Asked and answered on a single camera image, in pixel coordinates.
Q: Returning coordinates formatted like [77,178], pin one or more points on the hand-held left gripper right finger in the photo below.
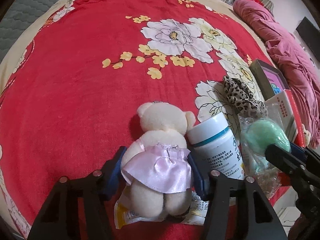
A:
[200,185]

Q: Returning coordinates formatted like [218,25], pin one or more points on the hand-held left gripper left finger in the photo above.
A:
[117,170]

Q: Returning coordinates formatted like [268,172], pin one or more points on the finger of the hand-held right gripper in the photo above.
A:
[298,150]
[277,155]

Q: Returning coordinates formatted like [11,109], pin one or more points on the green ball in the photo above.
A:
[262,135]

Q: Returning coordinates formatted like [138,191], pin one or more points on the white and yellow sachet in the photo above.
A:
[122,215]

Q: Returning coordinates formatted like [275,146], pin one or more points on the teddy bear with pink dress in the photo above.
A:
[155,142]

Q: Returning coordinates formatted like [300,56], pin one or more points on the leopard print scrunchie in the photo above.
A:
[237,92]

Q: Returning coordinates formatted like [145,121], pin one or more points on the grey box tray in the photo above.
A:
[260,75]

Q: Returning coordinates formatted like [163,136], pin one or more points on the red tissue pack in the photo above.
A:
[280,110]

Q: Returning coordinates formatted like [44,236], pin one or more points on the white bottle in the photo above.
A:
[212,140]

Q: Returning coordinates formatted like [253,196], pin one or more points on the pink book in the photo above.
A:
[272,78]

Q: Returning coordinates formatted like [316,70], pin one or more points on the pink quilt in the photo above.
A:
[287,55]

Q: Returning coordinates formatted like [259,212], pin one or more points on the red floral blanket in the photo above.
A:
[75,80]

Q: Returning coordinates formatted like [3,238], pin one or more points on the black television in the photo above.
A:
[310,35]

